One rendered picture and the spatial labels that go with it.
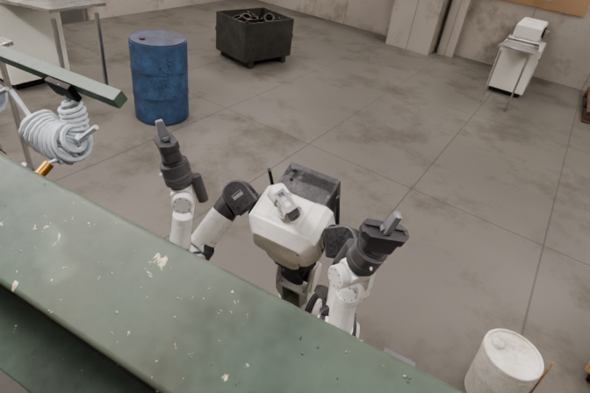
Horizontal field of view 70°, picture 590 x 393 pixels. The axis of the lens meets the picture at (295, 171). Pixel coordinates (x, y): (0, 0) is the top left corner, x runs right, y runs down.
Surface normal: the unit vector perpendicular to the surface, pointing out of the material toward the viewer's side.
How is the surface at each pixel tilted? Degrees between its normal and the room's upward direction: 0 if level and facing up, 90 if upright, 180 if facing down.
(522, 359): 0
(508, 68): 90
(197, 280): 31
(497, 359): 0
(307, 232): 23
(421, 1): 90
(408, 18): 90
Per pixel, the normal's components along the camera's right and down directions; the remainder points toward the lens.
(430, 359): 0.11, -0.83
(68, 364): -0.14, -0.49
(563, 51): -0.56, 0.40
